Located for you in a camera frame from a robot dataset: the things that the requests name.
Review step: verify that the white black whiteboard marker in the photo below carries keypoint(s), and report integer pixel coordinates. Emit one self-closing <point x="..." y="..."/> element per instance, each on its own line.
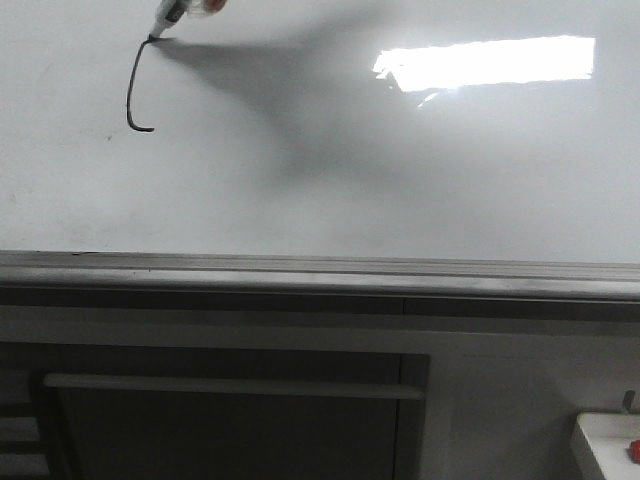
<point x="168" y="14"/>

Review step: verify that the dark cabinet with bar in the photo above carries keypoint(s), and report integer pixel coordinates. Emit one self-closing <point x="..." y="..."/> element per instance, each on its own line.
<point x="124" y="413"/>

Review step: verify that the white box with red button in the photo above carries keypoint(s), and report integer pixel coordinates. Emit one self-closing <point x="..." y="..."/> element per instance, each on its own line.
<point x="601" y="445"/>

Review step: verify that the grey whiteboard marker tray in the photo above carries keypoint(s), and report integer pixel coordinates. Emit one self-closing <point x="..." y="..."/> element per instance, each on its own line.
<point x="546" y="290"/>

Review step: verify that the red round magnet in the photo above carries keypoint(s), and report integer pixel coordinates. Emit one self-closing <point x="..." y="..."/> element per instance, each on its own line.
<point x="213" y="6"/>

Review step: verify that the white whiteboard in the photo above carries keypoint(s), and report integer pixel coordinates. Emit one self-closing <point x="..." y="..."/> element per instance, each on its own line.
<point x="458" y="130"/>

